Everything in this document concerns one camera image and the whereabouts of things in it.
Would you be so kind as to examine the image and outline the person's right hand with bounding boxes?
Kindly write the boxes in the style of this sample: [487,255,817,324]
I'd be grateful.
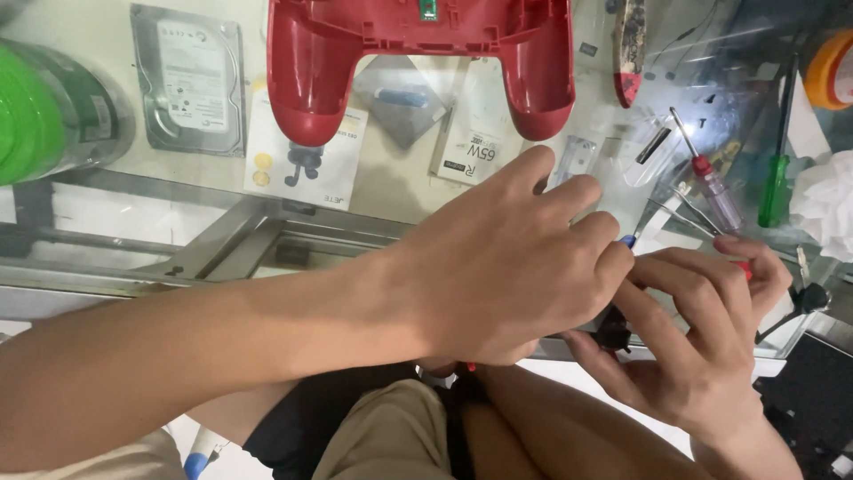
[563,235,794,456]

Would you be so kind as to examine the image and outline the person's left hand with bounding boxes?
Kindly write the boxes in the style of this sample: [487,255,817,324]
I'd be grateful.
[399,145,635,368]

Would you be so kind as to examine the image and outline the small black plastic part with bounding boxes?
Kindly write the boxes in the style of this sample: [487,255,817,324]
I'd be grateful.
[592,305,633,353]

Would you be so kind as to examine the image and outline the white paper strip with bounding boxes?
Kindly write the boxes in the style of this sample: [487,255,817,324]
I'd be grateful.
[632,212,704,257]

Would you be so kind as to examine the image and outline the metal tweezers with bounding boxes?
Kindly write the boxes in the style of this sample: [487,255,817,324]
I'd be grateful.
[645,185,723,239]

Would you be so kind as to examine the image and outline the small clear packet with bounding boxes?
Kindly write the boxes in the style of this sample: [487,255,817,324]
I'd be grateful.
[550,135,598,193]

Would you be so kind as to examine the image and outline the white charger box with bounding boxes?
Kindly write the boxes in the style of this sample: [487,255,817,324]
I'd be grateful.
[429,59,509,187]

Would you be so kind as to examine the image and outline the person's right leg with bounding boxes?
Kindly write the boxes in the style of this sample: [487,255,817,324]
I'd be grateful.
[461,364,717,480]

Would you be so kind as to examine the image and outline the beige shorts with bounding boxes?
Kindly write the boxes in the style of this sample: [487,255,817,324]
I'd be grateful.
[312,379,456,480]

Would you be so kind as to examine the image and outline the crumpled white tissue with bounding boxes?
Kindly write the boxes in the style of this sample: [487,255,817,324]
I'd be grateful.
[789,149,853,263]

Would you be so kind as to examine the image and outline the grey pouch with blue item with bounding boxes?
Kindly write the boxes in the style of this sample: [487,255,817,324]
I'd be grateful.
[352,55,449,150]

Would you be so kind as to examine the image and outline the clear bag with black part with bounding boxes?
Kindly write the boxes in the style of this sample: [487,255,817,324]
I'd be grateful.
[618,115,675,189]

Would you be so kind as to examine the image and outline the white earphone box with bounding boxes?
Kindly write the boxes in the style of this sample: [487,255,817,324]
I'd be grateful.
[243,83,369,212]

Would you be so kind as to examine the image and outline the red game controller shell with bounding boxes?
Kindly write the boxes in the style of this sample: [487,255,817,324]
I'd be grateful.
[267,0,576,148]

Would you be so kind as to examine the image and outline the orange tape roll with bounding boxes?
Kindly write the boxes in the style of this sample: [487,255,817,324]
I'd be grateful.
[804,29,853,112]

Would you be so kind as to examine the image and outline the white and blue stool leg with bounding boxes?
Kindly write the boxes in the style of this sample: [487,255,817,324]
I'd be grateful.
[183,427,231,480]

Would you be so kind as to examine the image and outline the silver hard disk drive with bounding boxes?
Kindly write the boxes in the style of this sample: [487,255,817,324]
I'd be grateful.
[130,3,247,159]

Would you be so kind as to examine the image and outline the green tape spool container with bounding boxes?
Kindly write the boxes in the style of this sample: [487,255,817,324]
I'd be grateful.
[0,36,136,188]

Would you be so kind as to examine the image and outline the red clear-handled screwdriver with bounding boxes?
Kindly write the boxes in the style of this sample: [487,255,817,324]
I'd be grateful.
[669,106,745,232]

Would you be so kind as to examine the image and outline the green-handled screwdriver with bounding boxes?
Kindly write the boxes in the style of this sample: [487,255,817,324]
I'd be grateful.
[757,53,801,229]

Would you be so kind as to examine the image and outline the metal table frame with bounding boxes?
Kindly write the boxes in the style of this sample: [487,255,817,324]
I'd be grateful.
[0,167,417,301]

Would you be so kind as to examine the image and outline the thin black wire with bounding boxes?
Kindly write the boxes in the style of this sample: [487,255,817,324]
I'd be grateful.
[650,0,722,69]

